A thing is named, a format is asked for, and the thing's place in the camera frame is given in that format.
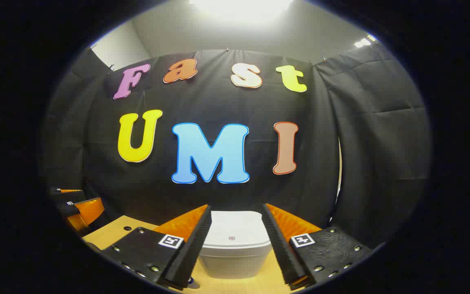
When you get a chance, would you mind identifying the white desktop garbage bin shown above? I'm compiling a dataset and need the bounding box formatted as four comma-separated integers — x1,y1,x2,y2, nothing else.
196,210,273,280

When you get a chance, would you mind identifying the wooden desktop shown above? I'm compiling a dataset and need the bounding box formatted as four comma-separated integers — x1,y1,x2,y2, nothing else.
82,215,301,294

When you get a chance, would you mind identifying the small ceiling light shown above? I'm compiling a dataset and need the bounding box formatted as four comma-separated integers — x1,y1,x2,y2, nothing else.
354,35,378,48

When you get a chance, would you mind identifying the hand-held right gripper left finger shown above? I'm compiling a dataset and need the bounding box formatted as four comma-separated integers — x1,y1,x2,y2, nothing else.
100,204,213,291

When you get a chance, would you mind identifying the large ceiling light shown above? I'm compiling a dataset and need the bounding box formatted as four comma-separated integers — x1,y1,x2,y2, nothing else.
189,0,295,21

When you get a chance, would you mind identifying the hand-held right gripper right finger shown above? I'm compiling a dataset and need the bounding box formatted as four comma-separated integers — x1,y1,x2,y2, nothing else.
262,203,373,291

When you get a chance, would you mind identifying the black backdrop cloth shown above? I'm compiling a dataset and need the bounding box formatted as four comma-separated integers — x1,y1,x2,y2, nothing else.
41,41,431,249

